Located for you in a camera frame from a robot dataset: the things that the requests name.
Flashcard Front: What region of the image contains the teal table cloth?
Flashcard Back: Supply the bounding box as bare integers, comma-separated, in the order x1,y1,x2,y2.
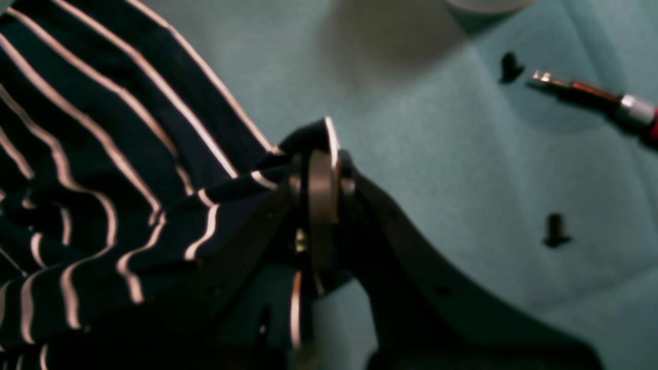
140,1,656,369

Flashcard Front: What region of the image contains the black screw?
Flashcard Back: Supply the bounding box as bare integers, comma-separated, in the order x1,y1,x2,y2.
543,213,572,248
500,52,525,84

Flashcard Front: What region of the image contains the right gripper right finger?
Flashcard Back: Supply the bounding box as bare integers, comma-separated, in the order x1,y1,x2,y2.
337,152,602,369

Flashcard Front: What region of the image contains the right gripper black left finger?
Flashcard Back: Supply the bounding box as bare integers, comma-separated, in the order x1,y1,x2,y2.
307,151,338,272

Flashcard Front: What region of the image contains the red metal probe tool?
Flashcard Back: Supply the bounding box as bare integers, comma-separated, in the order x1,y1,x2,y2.
528,70,657,150

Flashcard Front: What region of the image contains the translucent white cup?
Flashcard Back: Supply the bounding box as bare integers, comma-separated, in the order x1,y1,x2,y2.
446,0,537,15

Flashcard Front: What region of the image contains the black screw lower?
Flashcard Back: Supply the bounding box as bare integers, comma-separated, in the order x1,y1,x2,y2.
500,52,525,84

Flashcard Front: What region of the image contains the navy white striped t-shirt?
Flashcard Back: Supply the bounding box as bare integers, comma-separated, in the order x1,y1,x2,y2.
2,1,340,369

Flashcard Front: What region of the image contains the black screw middle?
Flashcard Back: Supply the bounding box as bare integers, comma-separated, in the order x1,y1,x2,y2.
543,213,572,248

